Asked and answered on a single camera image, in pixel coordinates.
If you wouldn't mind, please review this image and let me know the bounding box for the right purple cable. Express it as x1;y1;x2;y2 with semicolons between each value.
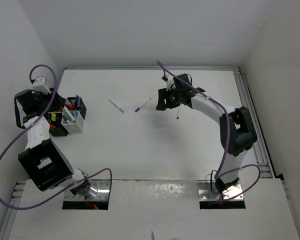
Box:
156;60;262;202

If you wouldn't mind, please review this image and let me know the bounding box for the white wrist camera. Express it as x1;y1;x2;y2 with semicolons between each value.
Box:
165;74;176;91
31;76;51;95

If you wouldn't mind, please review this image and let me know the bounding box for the red gel pen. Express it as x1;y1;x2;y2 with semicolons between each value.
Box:
64;99;76;110

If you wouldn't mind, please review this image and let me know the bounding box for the black and white pen organizer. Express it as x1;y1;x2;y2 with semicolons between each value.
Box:
48;95;87;137

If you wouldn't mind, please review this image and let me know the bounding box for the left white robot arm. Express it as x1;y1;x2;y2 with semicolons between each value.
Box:
14;88;91;197

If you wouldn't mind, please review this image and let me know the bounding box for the yellow cap black highlighter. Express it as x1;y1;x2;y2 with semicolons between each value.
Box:
51;113;57;122

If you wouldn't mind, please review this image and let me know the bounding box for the metal base plate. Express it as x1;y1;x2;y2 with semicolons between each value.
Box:
197;180;244;202
64;179;111;202

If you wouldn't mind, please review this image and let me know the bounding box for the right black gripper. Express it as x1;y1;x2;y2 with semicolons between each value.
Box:
157;86;183;111

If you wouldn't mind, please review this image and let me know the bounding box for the teal cap white marker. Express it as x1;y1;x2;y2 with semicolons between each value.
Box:
63;106;75;123

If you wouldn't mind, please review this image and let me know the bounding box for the mint cap white marker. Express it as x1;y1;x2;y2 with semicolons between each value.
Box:
109;99;125;113

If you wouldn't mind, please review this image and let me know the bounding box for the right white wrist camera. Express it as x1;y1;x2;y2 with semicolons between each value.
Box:
165;74;176;91

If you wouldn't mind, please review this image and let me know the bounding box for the purple cap black highlighter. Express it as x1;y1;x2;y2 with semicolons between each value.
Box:
56;115;62;124

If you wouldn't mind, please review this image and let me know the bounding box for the dark red cap marker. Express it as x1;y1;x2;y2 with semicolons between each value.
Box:
176;105;181;120

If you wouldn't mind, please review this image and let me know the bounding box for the light blue cap marker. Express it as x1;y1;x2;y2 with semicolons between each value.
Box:
72;111;78;123

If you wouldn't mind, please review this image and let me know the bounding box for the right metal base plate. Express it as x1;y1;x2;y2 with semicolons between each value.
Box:
197;180;244;202

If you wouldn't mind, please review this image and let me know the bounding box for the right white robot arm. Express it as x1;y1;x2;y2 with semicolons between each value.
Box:
156;73;258;194

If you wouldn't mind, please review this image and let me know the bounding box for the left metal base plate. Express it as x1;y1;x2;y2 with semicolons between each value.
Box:
64;179;111;202

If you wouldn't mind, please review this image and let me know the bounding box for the blue clear pen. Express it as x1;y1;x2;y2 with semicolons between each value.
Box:
74;95;79;108

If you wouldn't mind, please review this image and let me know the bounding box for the purple cap white marker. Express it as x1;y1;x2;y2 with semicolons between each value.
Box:
134;97;151;113

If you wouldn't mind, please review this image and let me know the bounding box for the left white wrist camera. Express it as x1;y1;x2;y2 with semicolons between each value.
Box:
31;76;51;95

